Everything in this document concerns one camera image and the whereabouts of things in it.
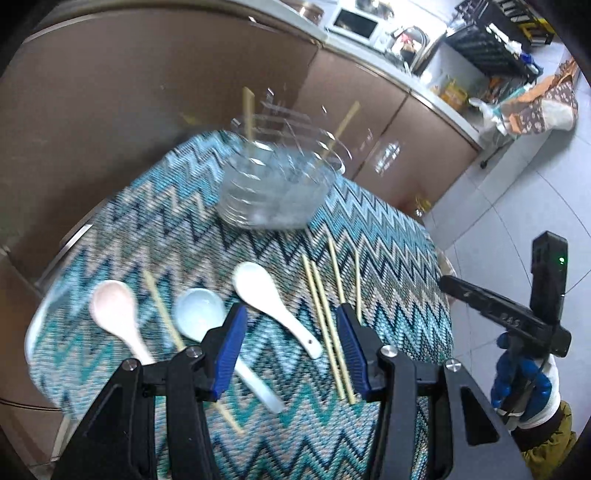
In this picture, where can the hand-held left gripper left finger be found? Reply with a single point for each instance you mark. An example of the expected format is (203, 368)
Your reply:
(228, 350)

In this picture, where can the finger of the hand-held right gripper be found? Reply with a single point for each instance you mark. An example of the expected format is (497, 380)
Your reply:
(464, 290)

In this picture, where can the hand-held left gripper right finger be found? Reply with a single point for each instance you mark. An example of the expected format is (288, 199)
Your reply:
(353, 350)

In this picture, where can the bamboo chopstick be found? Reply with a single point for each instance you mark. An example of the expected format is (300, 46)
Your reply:
(248, 110)
(319, 314)
(357, 281)
(346, 120)
(161, 309)
(330, 323)
(336, 270)

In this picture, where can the light blue ceramic spoon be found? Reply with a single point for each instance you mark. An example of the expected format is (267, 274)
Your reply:
(198, 314)

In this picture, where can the white ceramic spoon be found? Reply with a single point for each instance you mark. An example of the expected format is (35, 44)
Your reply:
(258, 286)

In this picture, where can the pink ceramic spoon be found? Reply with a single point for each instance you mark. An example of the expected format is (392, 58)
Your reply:
(113, 307)

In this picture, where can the person's right forearm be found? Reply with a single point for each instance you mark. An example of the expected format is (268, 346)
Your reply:
(551, 443)

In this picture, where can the person's right hand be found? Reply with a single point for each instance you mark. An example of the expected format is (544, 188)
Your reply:
(521, 378)

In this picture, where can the zigzag woven table cloth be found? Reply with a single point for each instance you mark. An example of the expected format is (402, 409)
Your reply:
(258, 249)

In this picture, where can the brown patterned cloth bag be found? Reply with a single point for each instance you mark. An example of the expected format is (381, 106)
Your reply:
(540, 106)

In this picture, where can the white plastic bag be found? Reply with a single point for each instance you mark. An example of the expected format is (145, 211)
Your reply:
(487, 115)

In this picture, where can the yellow box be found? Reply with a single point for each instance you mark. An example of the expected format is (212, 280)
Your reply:
(453, 93)

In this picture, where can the black crate rack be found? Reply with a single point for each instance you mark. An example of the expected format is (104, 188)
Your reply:
(489, 50)

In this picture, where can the steel kettle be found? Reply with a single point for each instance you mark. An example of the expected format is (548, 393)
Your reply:
(413, 46)

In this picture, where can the brown kitchen cabinets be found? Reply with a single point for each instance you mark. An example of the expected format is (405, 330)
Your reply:
(138, 92)

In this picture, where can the white microwave oven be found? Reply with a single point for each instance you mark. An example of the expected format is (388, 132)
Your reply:
(355, 23)

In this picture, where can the copper pot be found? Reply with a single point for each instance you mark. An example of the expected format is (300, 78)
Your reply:
(310, 8)

